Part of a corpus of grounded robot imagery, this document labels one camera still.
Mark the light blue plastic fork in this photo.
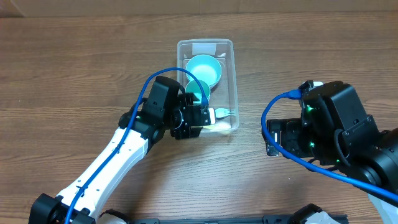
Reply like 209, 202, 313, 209
215, 108, 236, 117

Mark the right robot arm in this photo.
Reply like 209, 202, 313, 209
261, 80, 397, 223

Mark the light blue bowl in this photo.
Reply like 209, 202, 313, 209
197, 75, 221, 88

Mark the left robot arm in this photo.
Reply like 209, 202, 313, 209
29, 91, 215, 224

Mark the teal plastic fork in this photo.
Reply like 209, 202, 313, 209
215, 108, 232, 119

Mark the left blue cable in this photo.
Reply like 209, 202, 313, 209
63, 67, 210, 224

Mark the blue cable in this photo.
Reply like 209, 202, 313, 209
63, 67, 210, 224
261, 89, 398, 205

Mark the clear plastic container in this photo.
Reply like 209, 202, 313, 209
177, 39, 239, 137

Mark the white plastic spoon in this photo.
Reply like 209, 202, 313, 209
215, 121, 231, 134

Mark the teal green cup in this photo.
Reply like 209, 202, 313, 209
185, 80, 211, 103

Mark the right blue cable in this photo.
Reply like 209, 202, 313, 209
261, 89, 398, 205

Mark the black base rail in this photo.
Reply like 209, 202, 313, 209
80, 203, 349, 224

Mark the teal bowl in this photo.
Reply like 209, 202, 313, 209
185, 55, 222, 77

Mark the yellow plastic fork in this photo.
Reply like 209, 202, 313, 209
203, 124, 221, 131

